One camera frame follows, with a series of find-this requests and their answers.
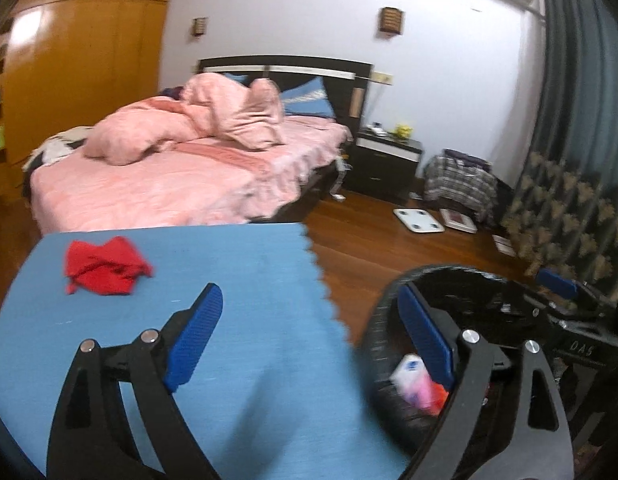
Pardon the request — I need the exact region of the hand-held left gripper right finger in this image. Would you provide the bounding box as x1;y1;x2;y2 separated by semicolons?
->
396;282;574;480

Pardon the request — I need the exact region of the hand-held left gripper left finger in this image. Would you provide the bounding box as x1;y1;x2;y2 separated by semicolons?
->
48;282;224;480

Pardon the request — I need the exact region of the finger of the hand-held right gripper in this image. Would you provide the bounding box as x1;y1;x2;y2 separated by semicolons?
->
521;292;597;325
535;268;618;311

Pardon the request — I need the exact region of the black trash bin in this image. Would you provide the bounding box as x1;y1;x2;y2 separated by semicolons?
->
359;264;590;480

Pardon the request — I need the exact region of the floral patterned cloth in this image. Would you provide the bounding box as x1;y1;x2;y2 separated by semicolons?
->
501;152;618;306

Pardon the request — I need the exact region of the flat white-framed book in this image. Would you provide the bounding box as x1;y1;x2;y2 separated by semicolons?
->
439;207;478;233

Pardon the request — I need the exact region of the white bathroom scale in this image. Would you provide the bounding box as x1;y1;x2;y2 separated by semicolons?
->
393;206;446;234

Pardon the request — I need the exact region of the red cloth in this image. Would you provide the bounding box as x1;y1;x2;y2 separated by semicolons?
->
64;236;154;297

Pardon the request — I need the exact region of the plaid bag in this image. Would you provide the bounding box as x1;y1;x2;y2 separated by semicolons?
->
423;149;500;223

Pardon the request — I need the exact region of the bed with pink sheet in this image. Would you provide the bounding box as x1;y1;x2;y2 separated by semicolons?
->
23;110;354;236

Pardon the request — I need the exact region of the black nightstand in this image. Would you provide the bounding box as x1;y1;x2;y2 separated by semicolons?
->
346;127;424;206

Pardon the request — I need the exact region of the grey curtain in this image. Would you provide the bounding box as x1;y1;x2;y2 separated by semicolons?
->
526;0;618;181

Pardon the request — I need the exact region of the pink quilt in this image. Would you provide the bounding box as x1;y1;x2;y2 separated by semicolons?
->
83;74;287;167

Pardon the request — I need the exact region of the pile of clothes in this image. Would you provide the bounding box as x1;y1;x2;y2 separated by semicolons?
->
21;127;96;170

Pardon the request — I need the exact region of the blue pillow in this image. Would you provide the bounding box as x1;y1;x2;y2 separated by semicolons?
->
280;77;336;120

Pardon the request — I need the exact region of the black headboard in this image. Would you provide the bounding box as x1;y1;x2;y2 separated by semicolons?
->
196;56;374;133

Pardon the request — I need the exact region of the wooden wardrobe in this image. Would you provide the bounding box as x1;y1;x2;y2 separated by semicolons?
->
0;0;176;206

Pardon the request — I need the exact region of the white charger cable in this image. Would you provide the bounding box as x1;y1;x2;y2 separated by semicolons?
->
331;152;350;202

